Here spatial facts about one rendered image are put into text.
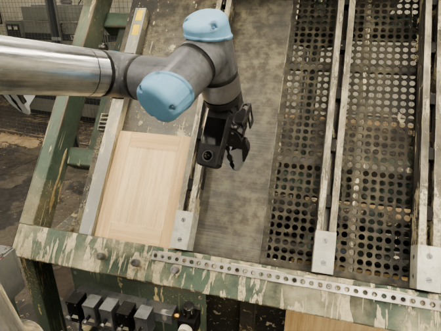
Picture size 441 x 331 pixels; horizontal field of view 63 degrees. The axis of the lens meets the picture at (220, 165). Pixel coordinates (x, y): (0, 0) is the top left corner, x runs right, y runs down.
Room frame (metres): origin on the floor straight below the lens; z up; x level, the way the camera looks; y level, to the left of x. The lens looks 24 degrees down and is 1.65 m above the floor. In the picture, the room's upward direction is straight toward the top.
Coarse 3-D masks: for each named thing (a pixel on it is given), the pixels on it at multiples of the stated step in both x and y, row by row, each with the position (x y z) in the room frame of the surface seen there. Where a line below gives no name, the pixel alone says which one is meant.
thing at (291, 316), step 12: (384, 276) 0.98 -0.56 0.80; (396, 276) 0.98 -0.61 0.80; (288, 312) 1.05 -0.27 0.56; (288, 324) 1.05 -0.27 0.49; (300, 324) 1.04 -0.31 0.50; (312, 324) 1.03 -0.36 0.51; (324, 324) 1.02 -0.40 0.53; (336, 324) 1.01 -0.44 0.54; (348, 324) 1.00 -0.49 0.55; (360, 324) 0.99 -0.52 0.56
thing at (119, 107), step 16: (144, 16) 1.62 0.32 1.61; (144, 32) 1.61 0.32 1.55; (128, 48) 1.54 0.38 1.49; (112, 112) 1.37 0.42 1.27; (112, 128) 1.32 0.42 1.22; (112, 144) 1.28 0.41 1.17; (96, 176) 1.21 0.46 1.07; (96, 192) 1.17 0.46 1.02; (96, 208) 1.13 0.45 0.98; (96, 224) 1.11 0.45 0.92
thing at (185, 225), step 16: (224, 0) 1.55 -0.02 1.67; (192, 144) 1.18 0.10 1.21; (192, 160) 1.15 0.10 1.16; (192, 176) 1.15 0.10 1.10; (192, 192) 1.07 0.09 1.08; (192, 208) 1.04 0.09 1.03; (176, 224) 1.01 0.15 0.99; (192, 224) 1.01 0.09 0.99; (176, 240) 0.98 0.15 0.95; (192, 240) 1.01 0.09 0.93
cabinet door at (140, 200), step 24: (120, 144) 1.30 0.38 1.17; (144, 144) 1.28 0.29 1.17; (168, 144) 1.26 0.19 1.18; (120, 168) 1.23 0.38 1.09; (144, 168) 1.22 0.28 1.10; (168, 168) 1.20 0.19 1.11; (120, 192) 1.18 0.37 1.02; (144, 192) 1.16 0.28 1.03; (168, 192) 1.14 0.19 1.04; (120, 216) 1.12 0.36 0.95; (144, 216) 1.10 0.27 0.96; (168, 216) 1.08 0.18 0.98; (144, 240) 1.04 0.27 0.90; (168, 240) 1.03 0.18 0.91
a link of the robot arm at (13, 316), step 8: (0, 288) 0.30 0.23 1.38; (0, 296) 0.29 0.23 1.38; (0, 304) 0.28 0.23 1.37; (8, 304) 0.30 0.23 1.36; (0, 312) 0.28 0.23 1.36; (8, 312) 0.29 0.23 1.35; (0, 320) 0.28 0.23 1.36; (8, 320) 0.28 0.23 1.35; (16, 320) 0.30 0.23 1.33; (24, 320) 0.34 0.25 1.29; (0, 328) 0.27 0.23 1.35; (8, 328) 0.28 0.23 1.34; (16, 328) 0.29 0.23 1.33; (24, 328) 0.31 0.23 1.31; (32, 328) 0.32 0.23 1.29; (40, 328) 0.33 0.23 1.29
